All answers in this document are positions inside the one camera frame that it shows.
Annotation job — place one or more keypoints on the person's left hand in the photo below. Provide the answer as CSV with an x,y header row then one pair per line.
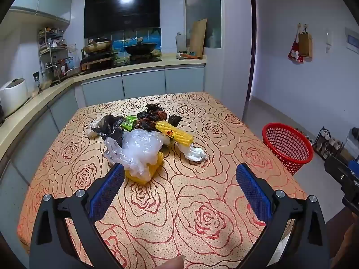
x,y
172,263

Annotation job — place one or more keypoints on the grey base cabinets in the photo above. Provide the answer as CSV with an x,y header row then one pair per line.
x,y
143,82

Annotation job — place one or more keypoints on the white twisted tissue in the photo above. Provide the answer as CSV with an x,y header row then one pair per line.
x,y
193,152

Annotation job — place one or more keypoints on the frosted glass panel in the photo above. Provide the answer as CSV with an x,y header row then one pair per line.
x,y
203,11

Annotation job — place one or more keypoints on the white sneakers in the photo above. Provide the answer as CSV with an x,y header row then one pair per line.
x,y
309,140

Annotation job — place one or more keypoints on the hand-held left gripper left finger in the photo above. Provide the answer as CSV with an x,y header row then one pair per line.
x,y
105,193

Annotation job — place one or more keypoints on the brown hanging paper bag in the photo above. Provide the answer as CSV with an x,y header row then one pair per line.
x,y
305,44

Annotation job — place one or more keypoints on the person's right forearm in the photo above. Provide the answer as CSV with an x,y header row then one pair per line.
x,y
354,241

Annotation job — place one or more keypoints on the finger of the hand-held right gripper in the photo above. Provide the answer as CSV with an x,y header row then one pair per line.
x,y
335,166

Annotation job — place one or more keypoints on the black shoes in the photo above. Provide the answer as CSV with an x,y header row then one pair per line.
x,y
355,132

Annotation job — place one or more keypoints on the wooden cutting board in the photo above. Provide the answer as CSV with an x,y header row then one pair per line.
x,y
197,36

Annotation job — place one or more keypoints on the plain yellow foam sleeve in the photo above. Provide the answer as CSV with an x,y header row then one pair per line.
x,y
155,169

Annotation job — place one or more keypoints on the yellow foam sleeve red label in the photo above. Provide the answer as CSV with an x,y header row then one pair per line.
x,y
179,136

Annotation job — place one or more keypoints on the clear plastic bag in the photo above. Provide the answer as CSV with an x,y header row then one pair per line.
x,y
137,148

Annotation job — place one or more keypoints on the metal spice rack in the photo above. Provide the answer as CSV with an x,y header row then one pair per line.
x,y
52,50

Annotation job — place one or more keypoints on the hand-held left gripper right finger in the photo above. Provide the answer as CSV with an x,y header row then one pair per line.
x,y
253,193

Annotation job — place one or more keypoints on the small black bag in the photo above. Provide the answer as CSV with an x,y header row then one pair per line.
x,y
174,120

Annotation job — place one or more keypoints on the white wall intercom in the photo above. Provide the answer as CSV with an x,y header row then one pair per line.
x,y
328,40

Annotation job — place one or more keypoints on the white rice cooker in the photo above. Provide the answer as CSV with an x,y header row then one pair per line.
x,y
14,95

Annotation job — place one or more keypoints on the rose patterned orange tablecloth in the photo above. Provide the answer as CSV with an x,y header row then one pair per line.
x,y
179,190

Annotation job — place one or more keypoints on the grey electrical panel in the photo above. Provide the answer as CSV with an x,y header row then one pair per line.
x,y
352,39

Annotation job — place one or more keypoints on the black plastic bag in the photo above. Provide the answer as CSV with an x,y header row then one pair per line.
x,y
110,126

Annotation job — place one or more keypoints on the orange dish cloth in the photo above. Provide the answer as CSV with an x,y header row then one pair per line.
x,y
193,56

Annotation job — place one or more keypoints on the black range hood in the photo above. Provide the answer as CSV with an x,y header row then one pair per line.
x,y
120,11

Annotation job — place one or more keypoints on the beige kitchen counter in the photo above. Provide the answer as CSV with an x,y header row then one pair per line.
x,y
168,62

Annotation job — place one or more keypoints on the dark door frame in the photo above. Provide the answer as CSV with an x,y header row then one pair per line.
x,y
252,47

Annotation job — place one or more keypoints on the black wok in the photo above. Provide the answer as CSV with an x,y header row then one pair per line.
x,y
140,49

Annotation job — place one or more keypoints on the shoe rack with shoes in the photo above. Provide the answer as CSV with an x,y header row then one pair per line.
x,y
326,144

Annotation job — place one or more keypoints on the golden pot with lid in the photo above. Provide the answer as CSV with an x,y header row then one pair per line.
x,y
98,46

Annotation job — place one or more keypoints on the brown black wrapper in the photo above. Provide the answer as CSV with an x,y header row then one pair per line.
x,y
151,117

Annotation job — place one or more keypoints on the green snack wrapper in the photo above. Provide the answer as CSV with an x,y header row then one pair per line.
x,y
129,123

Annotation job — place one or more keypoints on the black packet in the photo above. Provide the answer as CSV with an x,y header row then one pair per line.
x,y
37,81

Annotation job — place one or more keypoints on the red plastic mesh basket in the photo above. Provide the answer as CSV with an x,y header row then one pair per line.
x,y
294,157

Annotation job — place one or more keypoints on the red hanging decoration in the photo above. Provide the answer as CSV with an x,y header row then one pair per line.
x,y
293,53

